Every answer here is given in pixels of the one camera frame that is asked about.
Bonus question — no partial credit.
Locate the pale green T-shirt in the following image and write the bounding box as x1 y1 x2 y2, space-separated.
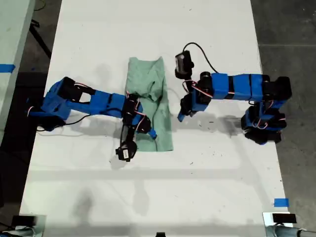
124 56 174 153

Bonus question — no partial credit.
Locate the black stand leg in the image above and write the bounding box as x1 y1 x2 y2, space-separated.
29 20 52 59

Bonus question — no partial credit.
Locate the small black box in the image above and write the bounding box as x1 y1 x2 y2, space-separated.
272 213 297 224
11 215 37 227

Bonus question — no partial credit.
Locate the pale side table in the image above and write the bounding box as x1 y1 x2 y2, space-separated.
0 0 36 143

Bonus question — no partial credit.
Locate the thin white cable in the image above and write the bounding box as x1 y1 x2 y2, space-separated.
167 87 182 101

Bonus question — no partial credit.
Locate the black camera stalk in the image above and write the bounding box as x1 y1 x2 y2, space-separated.
174 70 196 99
120 123 139 149

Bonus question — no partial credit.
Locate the black camera box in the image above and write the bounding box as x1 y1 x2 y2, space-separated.
116 145 138 162
174 50 195 75

